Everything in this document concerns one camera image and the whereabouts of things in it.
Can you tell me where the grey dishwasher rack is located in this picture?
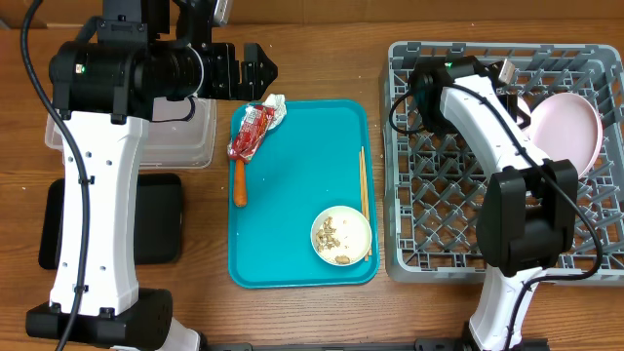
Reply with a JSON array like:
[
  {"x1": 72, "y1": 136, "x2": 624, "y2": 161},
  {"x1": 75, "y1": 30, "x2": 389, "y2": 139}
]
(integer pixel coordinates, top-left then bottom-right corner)
[{"x1": 380, "y1": 41, "x2": 623, "y2": 286}]

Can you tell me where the wooden chopstick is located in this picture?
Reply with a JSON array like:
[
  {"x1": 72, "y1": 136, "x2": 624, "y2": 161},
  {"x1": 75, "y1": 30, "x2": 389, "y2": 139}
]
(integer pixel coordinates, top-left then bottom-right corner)
[
  {"x1": 358, "y1": 149, "x2": 370, "y2": 262},
  {"x1": 360, "y1": 145, "x2": 373, "y2": 257}
]

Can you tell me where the clear plastic bin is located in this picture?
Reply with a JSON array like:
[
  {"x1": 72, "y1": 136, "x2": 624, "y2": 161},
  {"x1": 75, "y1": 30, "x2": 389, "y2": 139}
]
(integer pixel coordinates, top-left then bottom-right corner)
[{"x1": 65, "y1": 97, "x2": 216, "y2": 172}]

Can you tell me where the crumpled white tissue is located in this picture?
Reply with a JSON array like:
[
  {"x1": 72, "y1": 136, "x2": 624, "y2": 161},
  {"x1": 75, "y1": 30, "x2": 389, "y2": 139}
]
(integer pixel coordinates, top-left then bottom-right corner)
[{"x1": 263, "y1": 94, "x2": 287, "y2": 130}]

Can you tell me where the wooden chopstick left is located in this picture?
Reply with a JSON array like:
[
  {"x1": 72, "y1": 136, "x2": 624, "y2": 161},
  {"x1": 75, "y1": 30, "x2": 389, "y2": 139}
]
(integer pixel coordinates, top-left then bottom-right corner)
[{"x1": 358, "y1": 149, "x2": 370, "y2": 262}]

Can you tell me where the white bowl with food scraps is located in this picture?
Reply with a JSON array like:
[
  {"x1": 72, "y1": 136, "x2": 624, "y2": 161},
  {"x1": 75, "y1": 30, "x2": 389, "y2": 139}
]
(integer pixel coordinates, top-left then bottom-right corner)
[{"x1": 310, "y1": 206, "x2": 372, "y2": 267}]

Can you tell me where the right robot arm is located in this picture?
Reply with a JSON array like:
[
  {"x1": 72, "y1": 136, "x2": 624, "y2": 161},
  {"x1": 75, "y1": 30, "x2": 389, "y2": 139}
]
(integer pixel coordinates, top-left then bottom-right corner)
[{"x1": 409, "y1": 57, "x2": 577, "y2": 350}]

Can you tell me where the red snack wrapper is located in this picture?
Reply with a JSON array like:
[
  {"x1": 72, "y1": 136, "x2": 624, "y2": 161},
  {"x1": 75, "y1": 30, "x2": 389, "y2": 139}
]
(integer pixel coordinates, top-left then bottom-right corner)
[{"x1": 227, "y1": 105, "x2": 275, "y2": 164}]

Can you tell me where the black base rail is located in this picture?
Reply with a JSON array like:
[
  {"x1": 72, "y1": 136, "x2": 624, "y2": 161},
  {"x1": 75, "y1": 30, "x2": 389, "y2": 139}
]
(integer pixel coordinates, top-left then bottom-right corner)
[{"x1": 204, "y1": 336, "x2": 551, "y2": 351}]

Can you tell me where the orange carrot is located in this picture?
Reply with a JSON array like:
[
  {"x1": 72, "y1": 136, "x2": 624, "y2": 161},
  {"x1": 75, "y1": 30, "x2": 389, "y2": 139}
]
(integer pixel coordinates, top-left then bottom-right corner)
[{"x1": 232, "y1": 159, "x2": 248, "y2": 208}]

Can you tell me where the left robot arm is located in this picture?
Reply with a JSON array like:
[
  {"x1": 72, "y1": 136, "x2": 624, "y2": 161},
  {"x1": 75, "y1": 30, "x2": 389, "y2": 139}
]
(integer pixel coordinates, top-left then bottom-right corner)
[{"x1": 25, "y1": 0, "x2": 278, "y2": 350}]

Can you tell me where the teal serving tray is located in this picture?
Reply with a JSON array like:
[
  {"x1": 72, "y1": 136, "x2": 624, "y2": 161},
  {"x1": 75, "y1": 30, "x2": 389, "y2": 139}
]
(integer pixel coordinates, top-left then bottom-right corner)
[{"x1": 228, "y1": 99, "x2": 380, "y2": 289}]

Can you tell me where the black plastic tray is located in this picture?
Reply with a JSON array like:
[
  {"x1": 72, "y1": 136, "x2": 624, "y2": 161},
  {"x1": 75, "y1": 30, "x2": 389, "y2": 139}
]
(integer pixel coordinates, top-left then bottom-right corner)
[{"x1": 38, "y1": 174, "x2": 183, "y2": 270}]

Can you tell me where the large pink plate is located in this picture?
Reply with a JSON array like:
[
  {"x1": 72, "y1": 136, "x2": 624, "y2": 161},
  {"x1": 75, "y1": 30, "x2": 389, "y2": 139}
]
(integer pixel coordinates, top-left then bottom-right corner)
[{"x1": 517, "y1": 93, "x2": 604, "y2": 178}]

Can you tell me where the wooden chopstick right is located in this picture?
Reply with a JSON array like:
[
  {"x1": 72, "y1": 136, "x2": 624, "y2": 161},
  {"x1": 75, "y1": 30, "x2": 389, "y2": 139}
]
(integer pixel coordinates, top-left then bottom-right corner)
[{"x1": 360, "y1": 145, "x2": 373, "y2": 257}]

